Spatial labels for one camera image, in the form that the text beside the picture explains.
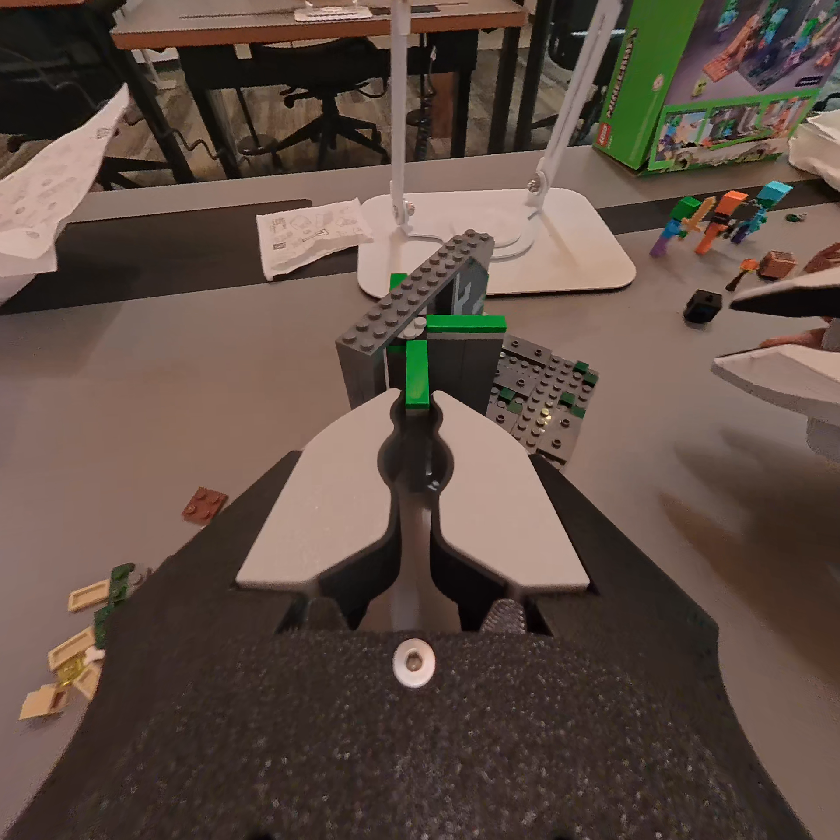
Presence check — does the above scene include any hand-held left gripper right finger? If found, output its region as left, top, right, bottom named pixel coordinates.
left=428, top=390, right=592, bottom=629

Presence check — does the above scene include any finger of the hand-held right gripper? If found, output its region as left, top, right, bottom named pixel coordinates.
left=728, top=266, right=840, bottom=320
left=712, top=340, right=840, bottom=422

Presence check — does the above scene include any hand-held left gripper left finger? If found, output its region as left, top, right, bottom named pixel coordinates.
left=235, top=388, right=403, bottom=626

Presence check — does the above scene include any small black toy cube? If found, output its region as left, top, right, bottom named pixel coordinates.
left=682, top=289, right=724, bottom=326

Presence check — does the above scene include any dark grey brick building model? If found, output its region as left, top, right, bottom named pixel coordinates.
left=335, top=230, right=600, bottom=471

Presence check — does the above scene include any grey desk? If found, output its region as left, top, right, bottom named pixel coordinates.
left=0, top=144, right=840, bottom=840

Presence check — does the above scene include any person's right hand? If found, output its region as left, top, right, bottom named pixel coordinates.
left=760, top=325, right=833, bottom=350

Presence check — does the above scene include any teal minifigure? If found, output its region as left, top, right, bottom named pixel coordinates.
left=730, top=180, right=795, bottom=245

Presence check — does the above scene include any reddish brown brick plate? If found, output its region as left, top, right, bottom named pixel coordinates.
left=181, top=486, right=229, bottom=525

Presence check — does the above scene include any orange minifigure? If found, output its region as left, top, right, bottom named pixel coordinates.
left=694, top=190, right=749, bottom=257

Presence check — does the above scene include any crumpled white paper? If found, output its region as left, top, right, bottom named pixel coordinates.
left=786, top=108, right=840, bottom=194

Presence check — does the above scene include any green zombie minifigure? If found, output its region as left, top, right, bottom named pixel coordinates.
left=650, top=196, right=715, bottom=258

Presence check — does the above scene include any white reading stand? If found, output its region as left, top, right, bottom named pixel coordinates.
left=356, top=0, right=639, bottom=298

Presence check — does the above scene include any pile of small toy bricks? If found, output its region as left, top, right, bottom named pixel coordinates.
left=18, top=562, right=153, bottom=723

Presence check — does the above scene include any green toy set box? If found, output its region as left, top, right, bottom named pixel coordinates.
left=592, top=0, right=840, bottom=178

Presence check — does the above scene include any folded paper leaflet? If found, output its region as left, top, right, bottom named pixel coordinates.
left=255, top=197, right=375, bottom=283

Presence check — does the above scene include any open instruction booklet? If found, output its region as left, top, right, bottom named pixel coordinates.
left=0, top=82, right=132, bottom=309

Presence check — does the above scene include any black office chair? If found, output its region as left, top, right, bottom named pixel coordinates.
left=180, top=36, right=395, bottom=177

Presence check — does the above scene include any brown wooden top table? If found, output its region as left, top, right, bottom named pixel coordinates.
left=110, top=0, right=534, bottom=188

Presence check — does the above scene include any small pale tabletop stand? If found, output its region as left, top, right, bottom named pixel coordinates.
left=293, top=0, right=389, bottom=25

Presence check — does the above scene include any black desk cable flap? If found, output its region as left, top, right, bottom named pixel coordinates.
left=0, top=199, right=314, bottom=317
left=597, top=190, right=824, bottom=236

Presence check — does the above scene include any black zigzag cable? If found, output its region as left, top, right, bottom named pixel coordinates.
left=141, top=125, right=219, bottom=164

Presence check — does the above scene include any black coiled cable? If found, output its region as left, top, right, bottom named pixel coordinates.
left=417, top=39, right=439, bottom=142

